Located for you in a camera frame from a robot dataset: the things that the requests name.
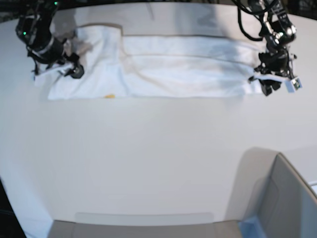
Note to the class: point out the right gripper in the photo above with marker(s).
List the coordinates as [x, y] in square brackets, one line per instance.
[55, 52]

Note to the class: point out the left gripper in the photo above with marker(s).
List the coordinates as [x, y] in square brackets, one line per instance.
[279, 63]

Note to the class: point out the white t-shirt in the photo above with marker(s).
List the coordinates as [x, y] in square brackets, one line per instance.
[120, 66]

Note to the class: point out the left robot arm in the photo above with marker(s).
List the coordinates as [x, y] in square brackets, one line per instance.
[276, 28]

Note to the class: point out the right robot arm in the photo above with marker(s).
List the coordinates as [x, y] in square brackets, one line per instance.
[33, 27]

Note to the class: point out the grey cardboard box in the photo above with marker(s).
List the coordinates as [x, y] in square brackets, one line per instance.
[271, 199]

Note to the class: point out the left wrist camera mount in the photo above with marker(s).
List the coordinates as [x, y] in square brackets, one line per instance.
[292, 85]

